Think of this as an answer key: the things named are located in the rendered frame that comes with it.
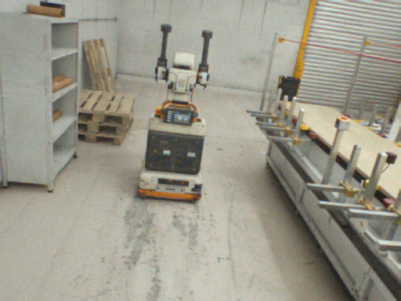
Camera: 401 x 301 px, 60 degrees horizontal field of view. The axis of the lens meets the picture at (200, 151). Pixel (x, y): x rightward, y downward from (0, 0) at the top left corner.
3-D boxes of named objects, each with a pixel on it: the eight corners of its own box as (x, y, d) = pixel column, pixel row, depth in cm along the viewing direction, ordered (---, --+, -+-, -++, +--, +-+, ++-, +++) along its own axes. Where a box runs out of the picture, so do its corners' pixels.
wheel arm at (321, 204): (318, 209, 191) (320, 203, 189) (316, 206, 194) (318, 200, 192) (391, 216, 195) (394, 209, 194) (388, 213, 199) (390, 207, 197)
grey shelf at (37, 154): (2, 188, 322) (-10, 11, 268) (38, 153, 405) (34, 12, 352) (52, 193, 326) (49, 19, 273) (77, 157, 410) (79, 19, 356)
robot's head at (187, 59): (193, 65, 339) (195, 52, 344) (172, 63, 336) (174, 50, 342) (192, 74, 352) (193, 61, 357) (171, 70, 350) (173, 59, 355)
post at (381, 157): (355, 229, 202) (381, 154, 185) (352, 226, 205) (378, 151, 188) (361, 230, 202) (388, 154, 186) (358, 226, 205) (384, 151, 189)
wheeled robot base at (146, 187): (200, 203, 341) (204, 180, 332) (136, 197, 334) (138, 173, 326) (197, 174, 404) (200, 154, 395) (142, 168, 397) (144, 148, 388)
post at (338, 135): (321, 188, 249) (338, 129, 233) (319, 185, 253) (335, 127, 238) (327, 189, 249) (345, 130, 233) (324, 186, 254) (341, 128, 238)
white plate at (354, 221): (361, 237, 194) (366, 221, 190) (341, 212, 218) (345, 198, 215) (363, 237, 194) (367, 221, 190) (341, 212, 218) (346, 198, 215)
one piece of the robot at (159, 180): (193, 188, 335) (195, 180, 332) (151, 184, 330) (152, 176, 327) (193, 187, 337) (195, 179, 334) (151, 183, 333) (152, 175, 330)
